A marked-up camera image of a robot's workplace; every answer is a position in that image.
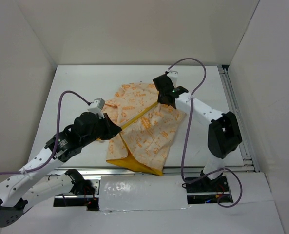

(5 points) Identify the aluminium front rail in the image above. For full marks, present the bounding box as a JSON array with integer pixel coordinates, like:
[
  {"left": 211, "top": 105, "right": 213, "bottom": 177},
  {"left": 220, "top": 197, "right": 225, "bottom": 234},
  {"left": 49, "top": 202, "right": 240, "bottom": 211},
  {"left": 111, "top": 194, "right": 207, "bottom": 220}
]
[{"left": 46, "top": 166, "right": 229, "bottom": 181}]

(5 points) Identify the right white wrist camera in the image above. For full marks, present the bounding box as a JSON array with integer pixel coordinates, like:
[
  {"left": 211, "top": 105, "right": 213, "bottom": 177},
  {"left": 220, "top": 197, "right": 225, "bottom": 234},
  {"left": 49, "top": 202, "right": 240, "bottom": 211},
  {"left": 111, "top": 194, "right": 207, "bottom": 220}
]
[{"left": 165, "top": 70, "right": 178, "bottom": 87}]

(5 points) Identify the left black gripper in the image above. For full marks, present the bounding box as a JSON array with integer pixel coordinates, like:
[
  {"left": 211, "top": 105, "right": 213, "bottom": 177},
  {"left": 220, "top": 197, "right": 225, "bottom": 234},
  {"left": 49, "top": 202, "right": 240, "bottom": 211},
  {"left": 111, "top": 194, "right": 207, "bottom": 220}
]
[{"left": 81, "top": 113, "right": 121, "bottom": 147}]

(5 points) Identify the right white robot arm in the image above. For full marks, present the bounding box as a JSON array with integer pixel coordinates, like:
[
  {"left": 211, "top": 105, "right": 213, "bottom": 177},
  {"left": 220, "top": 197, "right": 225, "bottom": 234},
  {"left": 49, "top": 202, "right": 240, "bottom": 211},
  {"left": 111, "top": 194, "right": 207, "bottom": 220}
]
[{"left": 153, "top": 72, "right": 242, "bottom": 191}]

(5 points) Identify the aluminium side rail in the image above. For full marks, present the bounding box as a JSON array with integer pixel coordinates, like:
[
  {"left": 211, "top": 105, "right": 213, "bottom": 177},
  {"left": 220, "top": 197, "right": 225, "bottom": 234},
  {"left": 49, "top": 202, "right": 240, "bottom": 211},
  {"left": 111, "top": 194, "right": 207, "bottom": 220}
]
[{"left": 217, "top": 65, "right": 261, "bottom": 172}]

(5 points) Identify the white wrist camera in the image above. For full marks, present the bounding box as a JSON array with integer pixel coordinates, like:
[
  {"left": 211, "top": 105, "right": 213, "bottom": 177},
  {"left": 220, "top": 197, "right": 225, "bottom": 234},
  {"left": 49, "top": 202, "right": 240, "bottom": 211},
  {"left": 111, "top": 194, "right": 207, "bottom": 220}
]
[
  {"left": 88, "top": 98, "right": 105, "bottom": 117},
  {"left": 165, "top": 70, "right": 178, "bottom": 87}
]

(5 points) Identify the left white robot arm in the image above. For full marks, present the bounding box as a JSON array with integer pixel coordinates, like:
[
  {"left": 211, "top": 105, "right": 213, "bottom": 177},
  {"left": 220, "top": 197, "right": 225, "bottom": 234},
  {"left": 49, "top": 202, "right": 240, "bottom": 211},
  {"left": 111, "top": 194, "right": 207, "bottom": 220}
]
[{"left": 0, "top": 112, "right": 122, "bottom": 228}]

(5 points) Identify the white foil-taped panel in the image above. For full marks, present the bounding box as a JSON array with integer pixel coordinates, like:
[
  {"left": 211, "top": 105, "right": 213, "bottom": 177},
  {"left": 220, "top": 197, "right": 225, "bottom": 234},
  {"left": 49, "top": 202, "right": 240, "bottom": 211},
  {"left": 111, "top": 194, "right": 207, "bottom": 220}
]
[{"left": 99, "top": 175, "right": 188, "bottom": 211}]

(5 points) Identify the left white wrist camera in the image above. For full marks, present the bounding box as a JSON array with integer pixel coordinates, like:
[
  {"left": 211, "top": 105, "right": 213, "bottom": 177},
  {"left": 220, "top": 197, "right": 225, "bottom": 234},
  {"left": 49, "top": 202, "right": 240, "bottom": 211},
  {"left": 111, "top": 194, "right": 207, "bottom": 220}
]
[{"left": 88, "top": 98, "right": 105, "bottom": 117}]

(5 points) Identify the cream orange-print jacket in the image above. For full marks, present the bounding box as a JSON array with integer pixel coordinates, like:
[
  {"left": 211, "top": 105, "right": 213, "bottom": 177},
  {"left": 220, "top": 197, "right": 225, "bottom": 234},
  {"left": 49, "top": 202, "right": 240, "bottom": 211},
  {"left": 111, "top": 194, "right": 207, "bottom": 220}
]
[{"left": 103, "top": 82, "right": 186, "bottom": 176}]

